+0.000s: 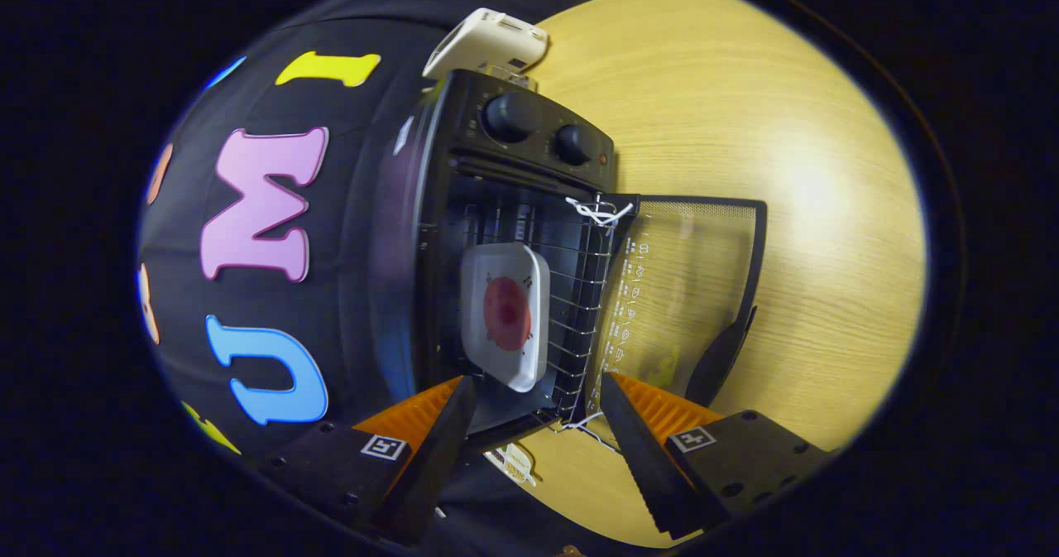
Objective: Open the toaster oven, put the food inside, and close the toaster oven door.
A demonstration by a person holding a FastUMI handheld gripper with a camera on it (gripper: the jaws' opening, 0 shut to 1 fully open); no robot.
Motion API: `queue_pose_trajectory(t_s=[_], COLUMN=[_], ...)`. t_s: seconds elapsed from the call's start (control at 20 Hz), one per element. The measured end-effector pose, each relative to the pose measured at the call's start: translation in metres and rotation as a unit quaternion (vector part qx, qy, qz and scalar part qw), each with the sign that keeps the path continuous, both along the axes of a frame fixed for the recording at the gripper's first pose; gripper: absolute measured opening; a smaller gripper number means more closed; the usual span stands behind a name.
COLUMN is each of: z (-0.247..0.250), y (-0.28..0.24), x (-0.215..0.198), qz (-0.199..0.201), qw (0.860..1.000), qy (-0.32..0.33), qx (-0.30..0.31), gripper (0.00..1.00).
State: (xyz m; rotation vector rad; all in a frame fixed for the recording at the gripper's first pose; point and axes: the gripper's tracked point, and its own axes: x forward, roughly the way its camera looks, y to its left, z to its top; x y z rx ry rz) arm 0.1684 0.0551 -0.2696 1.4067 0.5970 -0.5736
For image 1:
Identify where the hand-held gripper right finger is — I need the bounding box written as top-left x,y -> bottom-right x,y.
598,371 -> 836,541

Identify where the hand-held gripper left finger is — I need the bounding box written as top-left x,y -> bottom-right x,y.
265,375 -> 478,545

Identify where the white square plate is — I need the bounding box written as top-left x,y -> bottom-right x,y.
459,242 -> 552,394

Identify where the pink ham slice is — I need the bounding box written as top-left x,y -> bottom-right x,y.
483,276 -> 533,353

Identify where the black toaster oven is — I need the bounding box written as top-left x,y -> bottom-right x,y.
368,69 -> 769,459

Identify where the white bread toaster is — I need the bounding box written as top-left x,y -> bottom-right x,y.
422,8 -> 549,80

